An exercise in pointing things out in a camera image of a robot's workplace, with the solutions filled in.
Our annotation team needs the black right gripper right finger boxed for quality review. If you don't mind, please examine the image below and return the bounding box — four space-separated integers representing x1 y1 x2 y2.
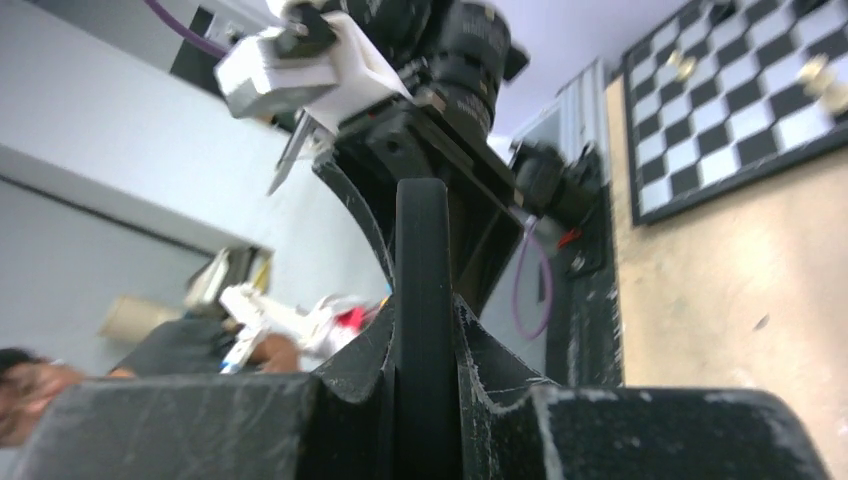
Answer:
454 300 829 479

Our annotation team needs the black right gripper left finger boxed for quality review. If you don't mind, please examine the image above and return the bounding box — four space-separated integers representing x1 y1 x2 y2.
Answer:
13 304 394 479

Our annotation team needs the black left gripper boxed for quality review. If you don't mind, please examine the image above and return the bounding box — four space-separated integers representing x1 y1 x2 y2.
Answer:
312 100 523 312

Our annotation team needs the black phone case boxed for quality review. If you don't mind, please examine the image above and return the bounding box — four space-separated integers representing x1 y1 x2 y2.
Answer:
394 178 462 479

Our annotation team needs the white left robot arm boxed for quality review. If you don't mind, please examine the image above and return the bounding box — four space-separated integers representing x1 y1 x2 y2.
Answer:
313 1 600 312

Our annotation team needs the person in background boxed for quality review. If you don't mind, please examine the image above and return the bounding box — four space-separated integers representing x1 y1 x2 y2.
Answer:
1 317 300 449

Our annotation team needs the white chess pawn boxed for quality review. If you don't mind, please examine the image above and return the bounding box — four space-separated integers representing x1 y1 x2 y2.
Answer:
666 49 697 82

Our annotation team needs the black and white chessboard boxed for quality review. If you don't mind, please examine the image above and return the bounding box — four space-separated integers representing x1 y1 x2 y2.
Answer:
622 0 847 225

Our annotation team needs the white chess piece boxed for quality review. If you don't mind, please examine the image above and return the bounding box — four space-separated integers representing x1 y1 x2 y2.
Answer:
797 54 847 116

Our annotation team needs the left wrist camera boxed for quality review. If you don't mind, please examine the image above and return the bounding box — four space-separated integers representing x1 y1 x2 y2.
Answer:
214 1 411 134

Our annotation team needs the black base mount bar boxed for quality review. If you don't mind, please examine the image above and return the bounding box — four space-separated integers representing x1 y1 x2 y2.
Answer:
544 186 623 387

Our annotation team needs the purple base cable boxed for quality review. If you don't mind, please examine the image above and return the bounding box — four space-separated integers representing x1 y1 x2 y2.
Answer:
510 215 555 342

